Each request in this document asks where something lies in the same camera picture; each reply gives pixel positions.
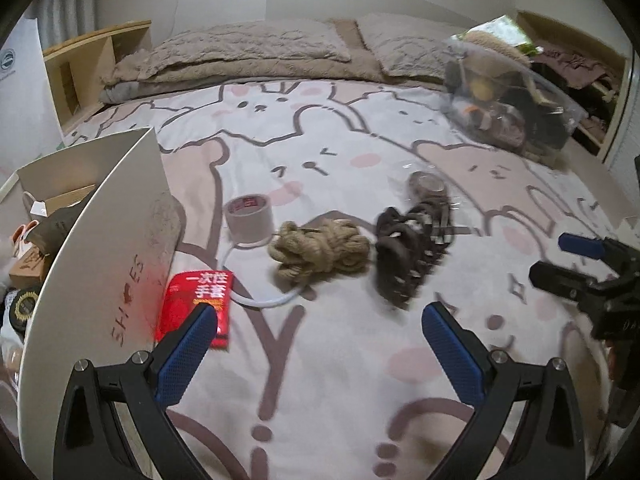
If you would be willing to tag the folded beige quilt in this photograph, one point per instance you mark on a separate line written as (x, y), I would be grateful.
(225, 75)

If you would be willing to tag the green snack bag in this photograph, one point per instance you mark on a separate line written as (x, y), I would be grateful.
(505, 30)

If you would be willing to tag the grey curtain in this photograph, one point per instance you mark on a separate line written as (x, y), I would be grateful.
(65, 10)

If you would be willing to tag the white shoe box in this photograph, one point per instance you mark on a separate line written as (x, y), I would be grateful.
(110, 240)

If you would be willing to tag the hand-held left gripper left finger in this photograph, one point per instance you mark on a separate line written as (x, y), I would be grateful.
(187, 355)

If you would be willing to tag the white tote bag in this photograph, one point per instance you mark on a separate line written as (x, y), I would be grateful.
(25, 95)

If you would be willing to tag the black hair claw clip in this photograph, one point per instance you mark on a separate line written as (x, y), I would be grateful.
(410, 255)

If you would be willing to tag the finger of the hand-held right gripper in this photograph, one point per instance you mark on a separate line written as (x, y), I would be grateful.
(580, 244)
(560, 277)

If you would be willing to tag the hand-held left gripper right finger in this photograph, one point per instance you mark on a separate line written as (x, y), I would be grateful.
(452, 355)

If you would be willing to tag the small brown cardboard box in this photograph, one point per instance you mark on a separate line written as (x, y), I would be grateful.
(27, 267)

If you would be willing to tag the red packet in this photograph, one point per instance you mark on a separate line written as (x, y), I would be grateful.
(192, 295)

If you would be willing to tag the bear printed blanket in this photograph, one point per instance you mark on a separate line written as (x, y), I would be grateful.
(325, 160)

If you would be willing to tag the wooden bedside shelf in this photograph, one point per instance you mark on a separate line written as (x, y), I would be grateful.
(95, 55)

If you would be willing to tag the dark olive pouch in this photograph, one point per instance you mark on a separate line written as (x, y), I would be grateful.
(57, 227)

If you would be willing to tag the pile of clothes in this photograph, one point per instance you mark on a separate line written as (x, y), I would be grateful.
(575, 67)

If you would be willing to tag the beige quilted pillow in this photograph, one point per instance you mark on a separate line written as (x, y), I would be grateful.
(410, 45)
(250, 45)

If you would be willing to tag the black round tin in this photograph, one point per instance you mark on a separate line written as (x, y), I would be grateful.
(21, 310)

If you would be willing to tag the clear plastic storage bin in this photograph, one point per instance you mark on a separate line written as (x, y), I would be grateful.
(515, 110)

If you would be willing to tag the beige tape roll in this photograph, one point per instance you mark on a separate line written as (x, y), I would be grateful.
(247, 220)

